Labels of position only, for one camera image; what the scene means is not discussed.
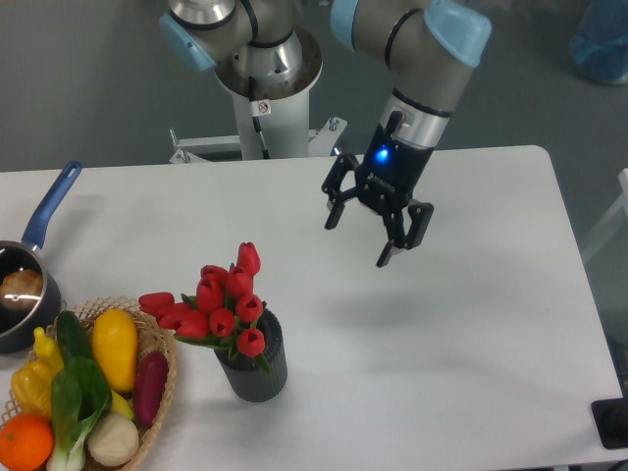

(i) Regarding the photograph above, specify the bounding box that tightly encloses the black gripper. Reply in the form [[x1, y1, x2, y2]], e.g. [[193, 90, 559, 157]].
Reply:
[[322, 125, 435, 268]]

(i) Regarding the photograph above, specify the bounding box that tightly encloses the red tulip bouquet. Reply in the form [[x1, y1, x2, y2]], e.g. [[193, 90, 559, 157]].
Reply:
[[138, 241, 271, 374]]

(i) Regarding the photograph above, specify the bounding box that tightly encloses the dark grey ribbed vase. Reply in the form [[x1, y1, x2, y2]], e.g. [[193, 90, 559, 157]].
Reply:
[[215, 309, 288, 402]]

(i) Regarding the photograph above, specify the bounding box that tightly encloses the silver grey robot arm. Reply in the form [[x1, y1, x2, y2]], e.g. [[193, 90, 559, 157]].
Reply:
[[159, 1, 492, 266]]

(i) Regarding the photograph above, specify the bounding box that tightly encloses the blue translucent container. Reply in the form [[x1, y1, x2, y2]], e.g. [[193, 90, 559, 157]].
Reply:
[[568, 0, 627, 85]]

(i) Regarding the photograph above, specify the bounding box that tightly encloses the purple eggplant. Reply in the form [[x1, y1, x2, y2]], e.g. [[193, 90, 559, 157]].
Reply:
[[132, 350, 169, 426]]

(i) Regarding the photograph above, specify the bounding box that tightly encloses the yellow squash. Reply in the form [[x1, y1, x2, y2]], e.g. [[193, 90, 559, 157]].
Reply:
[[91, 309, 138, 394]]

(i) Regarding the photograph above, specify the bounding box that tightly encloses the black device at edge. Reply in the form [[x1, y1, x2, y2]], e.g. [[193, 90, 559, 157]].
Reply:
[[591, 397, 627, 449]]

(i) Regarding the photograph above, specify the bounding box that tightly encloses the woven wicker basket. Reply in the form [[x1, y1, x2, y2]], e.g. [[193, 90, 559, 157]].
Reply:
[[0, 295, 179, 471]]

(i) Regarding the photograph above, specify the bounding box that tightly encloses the small yellow fruit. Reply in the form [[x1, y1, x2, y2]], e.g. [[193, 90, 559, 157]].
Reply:
[[110, 391, 134, 420]]

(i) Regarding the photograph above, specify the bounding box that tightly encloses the green bok choy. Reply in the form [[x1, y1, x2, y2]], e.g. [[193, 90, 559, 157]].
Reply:
[[46, 357, 111, 470]]

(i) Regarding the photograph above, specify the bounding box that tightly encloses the beige round mushroom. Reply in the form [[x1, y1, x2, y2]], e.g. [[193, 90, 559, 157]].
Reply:
[[87, 413, 139, 467]]

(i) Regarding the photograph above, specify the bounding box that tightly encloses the brown bread bun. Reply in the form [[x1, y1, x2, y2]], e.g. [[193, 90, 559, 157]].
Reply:
[[1, 269, 43, 311]]

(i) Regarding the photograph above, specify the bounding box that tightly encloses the yellow bell pepper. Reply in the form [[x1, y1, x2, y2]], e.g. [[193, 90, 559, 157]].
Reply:
[[11, 360, 53, 419]]

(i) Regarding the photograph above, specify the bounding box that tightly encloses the orange fruit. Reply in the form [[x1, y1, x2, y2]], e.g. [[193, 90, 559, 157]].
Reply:
[[1, 414, 54, 470]]

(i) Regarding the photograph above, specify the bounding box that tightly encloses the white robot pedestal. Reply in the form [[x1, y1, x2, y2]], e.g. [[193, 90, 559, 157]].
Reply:
[[171, 26, 347, 164]]

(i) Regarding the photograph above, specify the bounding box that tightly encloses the black cable on pedestal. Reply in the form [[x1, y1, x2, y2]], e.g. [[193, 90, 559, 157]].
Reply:
[[246, 77, 271, 161]]

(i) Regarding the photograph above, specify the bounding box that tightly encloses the white frame at right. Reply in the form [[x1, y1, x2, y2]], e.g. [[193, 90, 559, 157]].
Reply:
[[580, 168, 627, 264]]

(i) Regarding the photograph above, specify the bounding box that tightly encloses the blue handled saucepan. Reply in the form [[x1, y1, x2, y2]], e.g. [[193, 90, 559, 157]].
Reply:
[[1, 161, 82, 354]]

